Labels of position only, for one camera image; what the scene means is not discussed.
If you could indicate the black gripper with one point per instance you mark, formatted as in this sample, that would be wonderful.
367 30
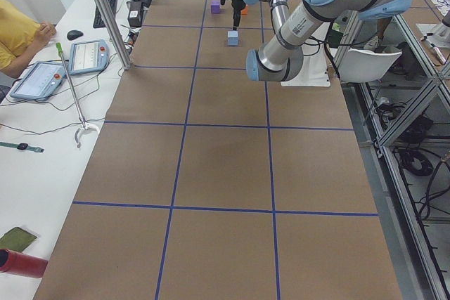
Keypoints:
238 5

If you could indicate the light blue foam block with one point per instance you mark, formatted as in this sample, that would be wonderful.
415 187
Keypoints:
232 38

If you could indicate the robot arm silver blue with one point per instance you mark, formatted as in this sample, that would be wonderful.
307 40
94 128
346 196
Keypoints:
281 58

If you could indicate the orange foam block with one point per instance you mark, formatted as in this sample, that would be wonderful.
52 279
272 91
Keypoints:
244 11

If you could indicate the purple foam block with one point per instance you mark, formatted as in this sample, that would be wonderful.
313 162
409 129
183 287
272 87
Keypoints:
215 7

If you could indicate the black power adapter box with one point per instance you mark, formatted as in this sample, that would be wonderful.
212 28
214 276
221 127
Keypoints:
135 16

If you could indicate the white chair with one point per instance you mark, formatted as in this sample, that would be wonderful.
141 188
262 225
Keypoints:
361 66

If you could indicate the far teach pendant tablet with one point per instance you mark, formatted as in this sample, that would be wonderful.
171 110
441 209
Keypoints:
88 56

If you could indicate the teach pendant tablet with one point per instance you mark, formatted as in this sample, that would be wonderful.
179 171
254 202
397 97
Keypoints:
39 82
88 56

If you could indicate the black computer mouse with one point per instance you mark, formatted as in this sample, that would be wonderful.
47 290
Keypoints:
74 34

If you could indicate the reacher grabber tool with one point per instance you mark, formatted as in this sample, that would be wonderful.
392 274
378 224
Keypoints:
85 125

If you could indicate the near teach pendant tablet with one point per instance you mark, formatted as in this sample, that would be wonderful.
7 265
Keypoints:
39 82

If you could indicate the person in yellow shirt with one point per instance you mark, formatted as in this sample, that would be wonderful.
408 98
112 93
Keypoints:
21 39

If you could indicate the green cloth pouch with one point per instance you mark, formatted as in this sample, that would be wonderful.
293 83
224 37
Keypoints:
17 239

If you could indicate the red cylinder bottle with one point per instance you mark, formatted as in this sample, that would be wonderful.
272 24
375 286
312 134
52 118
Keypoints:
17 263

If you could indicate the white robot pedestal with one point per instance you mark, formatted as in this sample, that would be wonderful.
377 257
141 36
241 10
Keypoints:
314 71

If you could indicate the aluminium frame post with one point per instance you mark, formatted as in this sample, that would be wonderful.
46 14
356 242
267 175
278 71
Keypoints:
114 32

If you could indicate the green strap smartwatch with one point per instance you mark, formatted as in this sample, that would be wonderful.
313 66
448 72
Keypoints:
22 147

